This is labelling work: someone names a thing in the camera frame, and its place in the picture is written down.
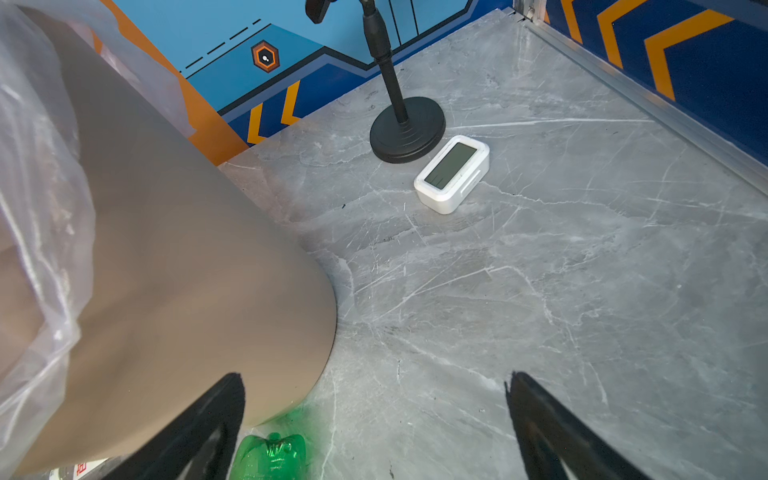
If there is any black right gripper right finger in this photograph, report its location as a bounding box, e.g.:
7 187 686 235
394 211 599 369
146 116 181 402
505 372 648 479

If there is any beige waste bin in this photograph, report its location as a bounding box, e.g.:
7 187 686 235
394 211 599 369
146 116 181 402
2 8 336 479

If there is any red white label bottle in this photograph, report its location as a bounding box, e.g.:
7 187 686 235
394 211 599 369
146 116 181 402
47 459 107 480

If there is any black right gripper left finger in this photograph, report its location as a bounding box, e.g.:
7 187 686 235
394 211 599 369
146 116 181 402
106 373 245 480

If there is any black microphone stand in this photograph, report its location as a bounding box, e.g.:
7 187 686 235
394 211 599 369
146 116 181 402
361 1 446 164

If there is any clear plastic bin liner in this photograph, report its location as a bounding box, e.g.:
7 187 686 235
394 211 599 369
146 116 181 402
1 1 197 477

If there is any green sprite bottle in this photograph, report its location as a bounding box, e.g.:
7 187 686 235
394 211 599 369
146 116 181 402
229 432 308 480

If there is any black microphone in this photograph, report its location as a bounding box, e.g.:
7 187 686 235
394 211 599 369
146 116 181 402
305 0 335 24

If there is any white digital clock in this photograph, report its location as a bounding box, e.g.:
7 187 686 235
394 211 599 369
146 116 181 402
414 135 490 215

